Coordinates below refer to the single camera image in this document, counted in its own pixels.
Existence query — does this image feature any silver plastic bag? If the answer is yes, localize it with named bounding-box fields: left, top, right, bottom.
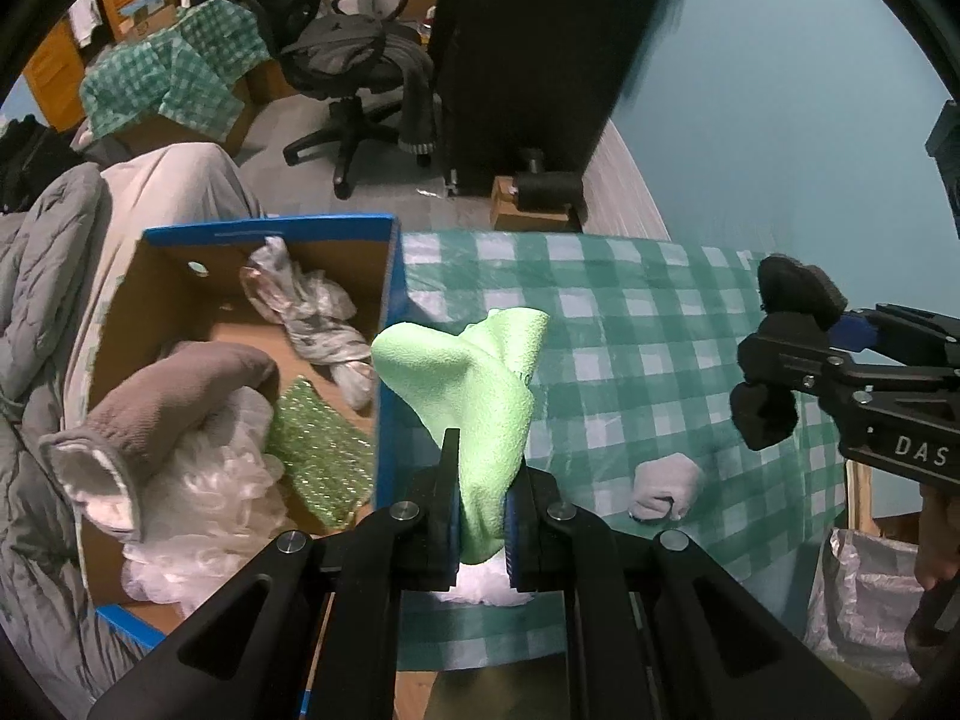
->
left=802, top=528, right=923, bottom=686

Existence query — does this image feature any dark wardrobe cabinet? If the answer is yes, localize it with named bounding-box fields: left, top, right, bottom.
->
left=428, top=0, right=658, bottom=195

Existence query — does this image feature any black office chair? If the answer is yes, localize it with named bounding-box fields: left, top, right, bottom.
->
left=236, top=0, right=436, bottom=200

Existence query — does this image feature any small cardboard box on floor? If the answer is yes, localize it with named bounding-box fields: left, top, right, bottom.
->
left=490, top=176, right=581, bottom=232

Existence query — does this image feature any black sock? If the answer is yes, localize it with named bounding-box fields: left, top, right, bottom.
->
left=729, top=254, right=848, bottom=452

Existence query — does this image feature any green checkered tablecloth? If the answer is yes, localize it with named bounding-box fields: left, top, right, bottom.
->
left=402, top=231, right=844, bottom=634

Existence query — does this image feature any grey quilted duvet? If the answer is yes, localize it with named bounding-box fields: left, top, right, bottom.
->
left=2, top=163, right=143, bottom=718

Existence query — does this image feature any light green microfiber cloth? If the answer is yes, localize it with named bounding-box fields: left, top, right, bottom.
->
left=371, top=307, right=550, bottom=564

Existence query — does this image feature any blue-edged cardboard box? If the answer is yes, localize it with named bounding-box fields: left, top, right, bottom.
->
left=41, top=215, right=407, bottom=649

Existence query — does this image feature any wooden wardrobe door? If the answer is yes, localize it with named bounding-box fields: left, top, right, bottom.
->
left=21, top=0, right=135, bottom=132

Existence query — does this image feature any white grey patterned cloth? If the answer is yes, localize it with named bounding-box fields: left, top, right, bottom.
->
left=239, top=236, right=376, bottom=411

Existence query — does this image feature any black clothes pile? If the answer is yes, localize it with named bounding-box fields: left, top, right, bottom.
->
left=0, top=115, right=82, bottom=215

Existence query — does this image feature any green glittery sponge cloth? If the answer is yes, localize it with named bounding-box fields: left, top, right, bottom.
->
left=265, top=377, right=374, bottom=530

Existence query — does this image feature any person's right hand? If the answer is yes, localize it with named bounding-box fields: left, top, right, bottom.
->
left=914, top=486, right=960, bottom=592

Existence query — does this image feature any white mesh bath loofah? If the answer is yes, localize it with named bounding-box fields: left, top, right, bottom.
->
left=121, top=387, right=293, bottom=616

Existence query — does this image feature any light grey rolled sock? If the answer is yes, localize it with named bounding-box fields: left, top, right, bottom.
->
left=628, top=454, right=704, bottom=522

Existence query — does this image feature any green checkered cloth on boxes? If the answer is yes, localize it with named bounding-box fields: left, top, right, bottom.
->
left=80, top=0, right=270, bottom=142

